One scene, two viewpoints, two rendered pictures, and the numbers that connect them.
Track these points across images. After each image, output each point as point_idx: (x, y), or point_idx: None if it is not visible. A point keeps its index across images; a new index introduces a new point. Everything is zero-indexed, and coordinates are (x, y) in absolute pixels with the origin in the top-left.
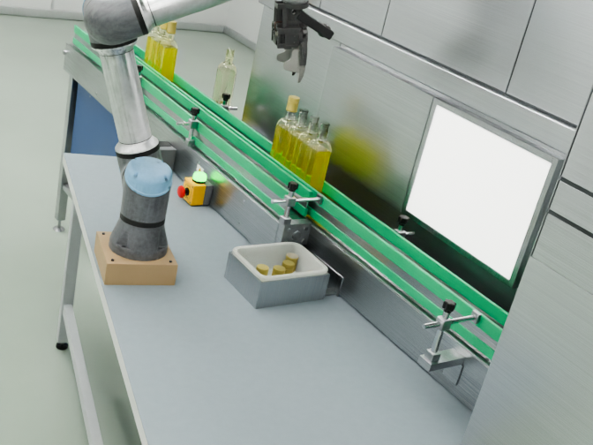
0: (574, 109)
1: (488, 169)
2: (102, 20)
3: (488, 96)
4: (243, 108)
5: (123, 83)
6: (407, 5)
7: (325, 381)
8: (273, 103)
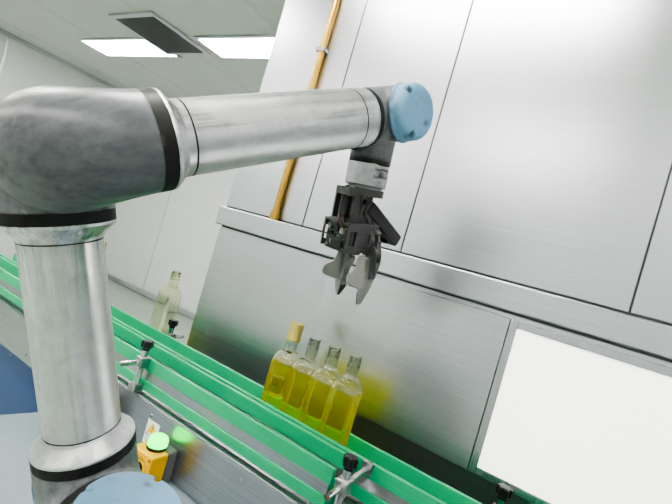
0: None
1: (632, 413)
2: (50, 130)
3: (610, 317)
4: (189, 335)
5: (73, 309)
6: (439, 217)
7: None
8: (233, 329)
